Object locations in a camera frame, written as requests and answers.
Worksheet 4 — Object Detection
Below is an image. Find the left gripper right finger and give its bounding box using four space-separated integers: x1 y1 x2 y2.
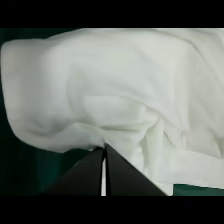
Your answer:
104 143 167 197

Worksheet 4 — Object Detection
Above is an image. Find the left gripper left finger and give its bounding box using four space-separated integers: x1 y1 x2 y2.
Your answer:
43 146 105 197

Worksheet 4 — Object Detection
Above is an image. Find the white shirt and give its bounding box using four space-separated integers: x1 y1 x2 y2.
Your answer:
0 27 224 197

